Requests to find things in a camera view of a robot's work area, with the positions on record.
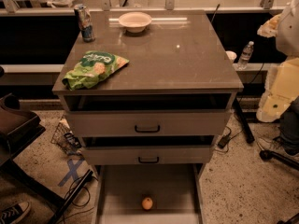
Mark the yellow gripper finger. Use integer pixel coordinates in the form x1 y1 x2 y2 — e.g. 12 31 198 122
257 14 280 38
256 58 299 122

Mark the black chair at left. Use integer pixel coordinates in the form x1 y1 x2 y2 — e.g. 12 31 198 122
0 93 93 224

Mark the black floor cable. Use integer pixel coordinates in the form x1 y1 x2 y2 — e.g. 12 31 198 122
62 175 97 224

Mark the top drawer with black handle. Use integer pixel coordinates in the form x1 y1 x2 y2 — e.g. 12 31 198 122
65 111 231 137

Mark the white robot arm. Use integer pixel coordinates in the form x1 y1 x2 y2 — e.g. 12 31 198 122
256 0 299 122

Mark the middle drawer with black handle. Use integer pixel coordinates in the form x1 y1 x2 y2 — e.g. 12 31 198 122
82 146 212 165

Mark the open bottom drawer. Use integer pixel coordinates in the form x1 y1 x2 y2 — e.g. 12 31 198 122
92 164 205 224

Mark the white bowl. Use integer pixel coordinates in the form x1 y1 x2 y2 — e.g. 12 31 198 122
119 12 152 34

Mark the wire basket on floor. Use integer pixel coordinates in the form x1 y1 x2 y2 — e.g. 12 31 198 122
50 122 81 156

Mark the clear plastic water bottle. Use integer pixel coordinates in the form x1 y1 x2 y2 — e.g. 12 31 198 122
236 41 254 70

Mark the energy drink can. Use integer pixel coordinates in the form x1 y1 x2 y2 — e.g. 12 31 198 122
74 4 95 42

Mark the drawer with black handle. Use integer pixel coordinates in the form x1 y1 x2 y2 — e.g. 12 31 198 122
82 146 212 165
65 111 231 137

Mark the black power adapter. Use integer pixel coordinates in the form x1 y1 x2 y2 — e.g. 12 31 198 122
217 135 230 148

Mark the green chip bag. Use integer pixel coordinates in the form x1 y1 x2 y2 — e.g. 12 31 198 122
62 50 129 91

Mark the person leg in jeans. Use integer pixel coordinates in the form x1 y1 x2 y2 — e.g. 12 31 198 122
280 97 299 156

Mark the black sneaker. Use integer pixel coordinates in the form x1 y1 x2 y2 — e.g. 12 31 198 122
0 202 31 224

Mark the grey drawer cabinet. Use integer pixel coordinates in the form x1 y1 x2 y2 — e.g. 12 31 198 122
51 9 245 224

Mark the black table leg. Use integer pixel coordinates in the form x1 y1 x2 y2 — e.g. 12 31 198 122
233 99 255 144

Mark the orange fruit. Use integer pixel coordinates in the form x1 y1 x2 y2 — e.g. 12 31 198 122
141 197 153 210

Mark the white paper cup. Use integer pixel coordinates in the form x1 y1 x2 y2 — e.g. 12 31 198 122
226 50 236 63

